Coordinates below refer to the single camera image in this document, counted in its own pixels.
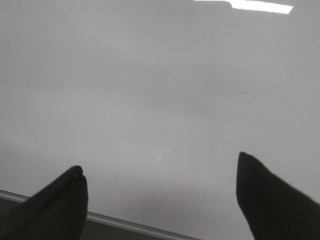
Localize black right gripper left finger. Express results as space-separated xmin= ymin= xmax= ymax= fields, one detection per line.
xmin=0 ymin=165 xmax=88 ymax=240

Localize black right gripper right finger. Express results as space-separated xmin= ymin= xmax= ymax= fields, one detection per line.
xmin=236 ymin=152 xmax=320 ymax=240

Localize white whiteboard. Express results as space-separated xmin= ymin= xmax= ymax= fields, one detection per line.
xmin=0 ymin=0 xmax=320 ymax=240

